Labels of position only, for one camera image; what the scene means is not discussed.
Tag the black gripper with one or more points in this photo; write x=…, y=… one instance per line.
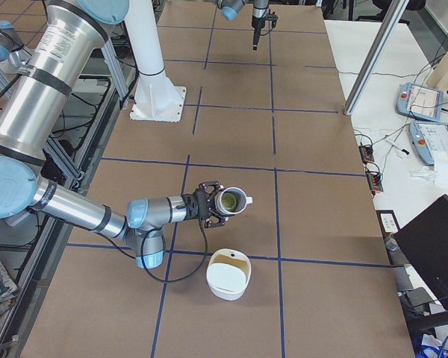
x=257, y=19
x=195, y=207

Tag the green lemon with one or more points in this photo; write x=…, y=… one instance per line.
x=229, y=201

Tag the white mug with handle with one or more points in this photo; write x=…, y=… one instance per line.
x=243, y=201

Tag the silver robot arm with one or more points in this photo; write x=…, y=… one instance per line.
x=231, y=8
x=44, y=85

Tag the white oval bin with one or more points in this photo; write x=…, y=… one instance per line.
x=228, y=273

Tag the far orange black adapter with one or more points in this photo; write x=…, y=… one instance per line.
x=366, y=152

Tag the orange black adapter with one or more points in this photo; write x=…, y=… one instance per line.
x=374, y=180
x=366, y=152

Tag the near orange black adapter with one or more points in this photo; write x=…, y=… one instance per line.
x=374, y=180

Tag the black marker pen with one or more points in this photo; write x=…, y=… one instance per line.
x=397, y=146

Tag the far teach pendant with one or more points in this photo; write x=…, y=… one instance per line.
x=420, y=102

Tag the teach pendant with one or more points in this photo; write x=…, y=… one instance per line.
x=427, y=137
x=420, y=102

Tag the white label card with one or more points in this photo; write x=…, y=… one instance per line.
x=389, y=223

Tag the near teach pendant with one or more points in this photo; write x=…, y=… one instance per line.
x=427, y=137

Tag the black laptop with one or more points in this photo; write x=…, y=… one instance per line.
x=424, y=242

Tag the white paper slip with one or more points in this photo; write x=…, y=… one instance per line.
x=440, y=169

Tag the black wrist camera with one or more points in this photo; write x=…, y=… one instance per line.
x=272, y=18

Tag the aluminium frame post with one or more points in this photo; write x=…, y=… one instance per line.
x=391, y=19

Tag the aluminium frame rack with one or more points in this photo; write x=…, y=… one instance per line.
x=31, y=244

